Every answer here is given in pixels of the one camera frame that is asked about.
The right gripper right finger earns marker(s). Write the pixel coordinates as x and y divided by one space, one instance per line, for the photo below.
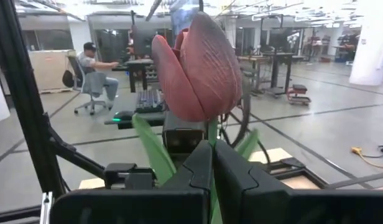
288 207

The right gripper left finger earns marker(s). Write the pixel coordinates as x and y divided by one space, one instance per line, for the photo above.
148 205

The dark red tulip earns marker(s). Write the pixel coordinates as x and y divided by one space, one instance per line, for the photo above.
204 68

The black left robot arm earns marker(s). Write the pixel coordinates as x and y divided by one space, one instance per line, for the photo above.
183 133

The black keyboard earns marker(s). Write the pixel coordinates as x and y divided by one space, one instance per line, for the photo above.
149 101

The black desk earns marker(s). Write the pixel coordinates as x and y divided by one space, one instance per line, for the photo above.
138 63
126 102

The red rolling stool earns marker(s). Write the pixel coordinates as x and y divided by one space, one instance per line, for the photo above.
298 93

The grey office chair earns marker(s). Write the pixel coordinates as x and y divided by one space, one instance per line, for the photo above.
92 87

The black hanging bag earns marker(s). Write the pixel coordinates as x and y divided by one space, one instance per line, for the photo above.
68 79

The wooden workbench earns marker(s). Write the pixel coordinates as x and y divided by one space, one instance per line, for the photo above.
256 59

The person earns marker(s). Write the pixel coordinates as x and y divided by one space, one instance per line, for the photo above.
89 62

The black monitor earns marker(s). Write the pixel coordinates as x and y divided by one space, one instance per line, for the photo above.
143 42

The beige wooden crate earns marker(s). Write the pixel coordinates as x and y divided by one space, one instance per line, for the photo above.
50 70

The white pillar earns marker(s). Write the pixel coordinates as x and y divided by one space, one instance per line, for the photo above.
370 40

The black table frame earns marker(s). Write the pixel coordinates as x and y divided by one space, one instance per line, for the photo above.
20 93

